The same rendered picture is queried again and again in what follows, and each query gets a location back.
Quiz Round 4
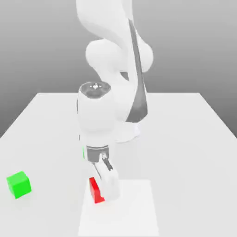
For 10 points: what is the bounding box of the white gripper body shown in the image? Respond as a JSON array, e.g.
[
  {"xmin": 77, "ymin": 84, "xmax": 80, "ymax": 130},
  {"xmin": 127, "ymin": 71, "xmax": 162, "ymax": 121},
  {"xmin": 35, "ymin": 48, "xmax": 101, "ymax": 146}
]
[{"xmin": 93, "ymin": 162, "xmax": 122, "ymax": 202}]

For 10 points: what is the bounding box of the small red cube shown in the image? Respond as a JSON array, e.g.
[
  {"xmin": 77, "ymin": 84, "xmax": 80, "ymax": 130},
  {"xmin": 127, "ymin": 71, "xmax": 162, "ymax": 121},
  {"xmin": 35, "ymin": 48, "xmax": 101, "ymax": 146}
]
[{"xmin": 88, "ymin": 177, "xmax": 106, "ymax": 204}]

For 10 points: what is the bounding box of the small green cube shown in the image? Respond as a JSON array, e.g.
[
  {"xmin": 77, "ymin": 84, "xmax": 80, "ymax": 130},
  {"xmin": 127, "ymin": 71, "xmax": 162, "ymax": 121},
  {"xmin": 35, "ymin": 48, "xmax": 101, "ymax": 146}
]
[{"xmin": 6, "ymin": 171, "xmax": 32, "ymax": 200}]

